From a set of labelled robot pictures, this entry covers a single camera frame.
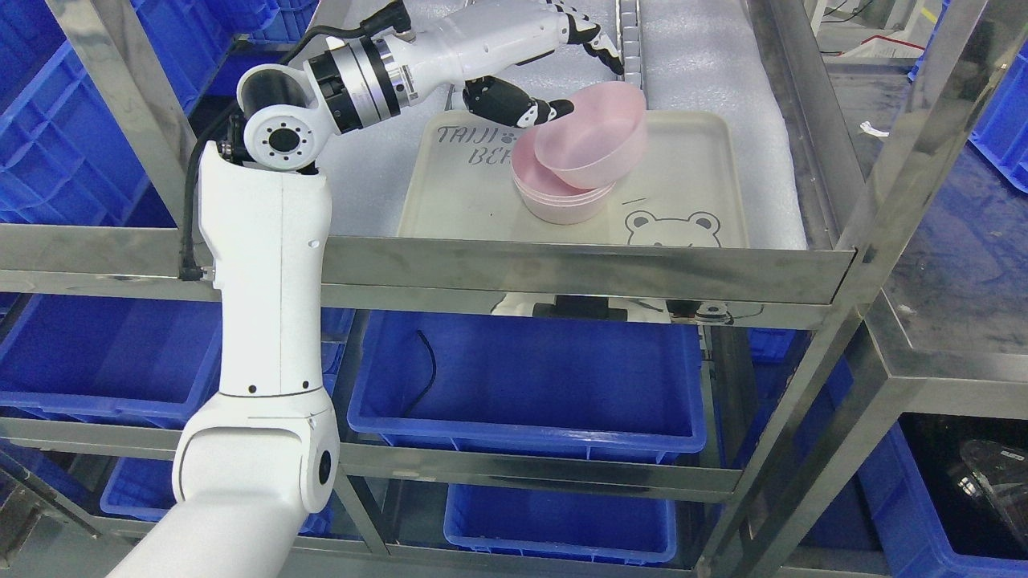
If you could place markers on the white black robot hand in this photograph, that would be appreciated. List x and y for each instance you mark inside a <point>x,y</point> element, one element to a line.
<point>473,45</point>

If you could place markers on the pink plastic bowl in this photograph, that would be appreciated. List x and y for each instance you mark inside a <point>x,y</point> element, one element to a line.
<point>601,140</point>

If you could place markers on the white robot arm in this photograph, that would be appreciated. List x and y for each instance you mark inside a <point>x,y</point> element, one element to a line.
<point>261,456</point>

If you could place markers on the blue crate under shelf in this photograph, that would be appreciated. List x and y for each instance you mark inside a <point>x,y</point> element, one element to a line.
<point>600,390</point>

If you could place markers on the steel shelf rack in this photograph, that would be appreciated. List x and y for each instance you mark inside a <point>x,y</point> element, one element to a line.
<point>856,378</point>

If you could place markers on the cream bear tray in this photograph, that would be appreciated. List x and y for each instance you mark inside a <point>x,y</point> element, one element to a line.
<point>474,180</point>

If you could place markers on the stacked pink bowls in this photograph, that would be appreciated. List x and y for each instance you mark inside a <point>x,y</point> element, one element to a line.
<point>545,195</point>

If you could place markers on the black helmet in bag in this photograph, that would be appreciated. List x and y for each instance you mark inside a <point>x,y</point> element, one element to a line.
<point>993,476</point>

